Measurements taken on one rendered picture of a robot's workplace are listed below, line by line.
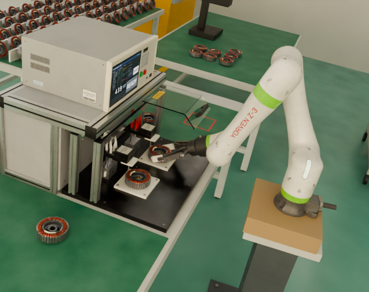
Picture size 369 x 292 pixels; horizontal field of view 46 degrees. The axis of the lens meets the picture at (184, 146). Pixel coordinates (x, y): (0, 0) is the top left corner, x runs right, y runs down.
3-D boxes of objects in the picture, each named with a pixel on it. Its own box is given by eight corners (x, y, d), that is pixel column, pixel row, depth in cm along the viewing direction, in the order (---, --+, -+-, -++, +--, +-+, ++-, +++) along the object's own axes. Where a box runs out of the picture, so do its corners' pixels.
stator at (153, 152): (174, 154, 212) (175, 148, 210) (165, 165, 202) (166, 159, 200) (153, 148, 214) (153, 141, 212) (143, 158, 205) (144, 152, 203)
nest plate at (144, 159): (178, 156, 214) (178, 154, 213) (167, 171, 201) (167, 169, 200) (150, 147, 217) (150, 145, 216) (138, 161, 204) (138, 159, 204)
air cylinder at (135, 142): (139, 148, 215) (141, 138, 212) (132, 154, 208) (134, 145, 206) (130, 144, 216) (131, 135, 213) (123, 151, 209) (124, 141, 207)
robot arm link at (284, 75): (309, 65, 162) (282, 46, 161) (309, 76, 151) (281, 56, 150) (278, 101, 171) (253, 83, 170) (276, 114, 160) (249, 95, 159)
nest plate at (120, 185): (159, 181, 193) (160, 179, 193) (145, 199, 181) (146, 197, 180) (129, 170, 197) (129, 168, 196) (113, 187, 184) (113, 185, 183)
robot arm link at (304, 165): (310, 186, 188) (324, 149, 179) (310, 207, 175) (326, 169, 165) (280, 178, 190) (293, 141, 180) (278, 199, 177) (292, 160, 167)
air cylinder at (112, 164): (116, 171, 194) (117, 161, 192) (108, 179, 188) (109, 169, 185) (106, 167, 195) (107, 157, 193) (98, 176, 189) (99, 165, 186)
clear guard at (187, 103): (210, 109, 210) (212, 98, 207) (194, 130, 190) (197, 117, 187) (149, 91, 217) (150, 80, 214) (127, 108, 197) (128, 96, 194)
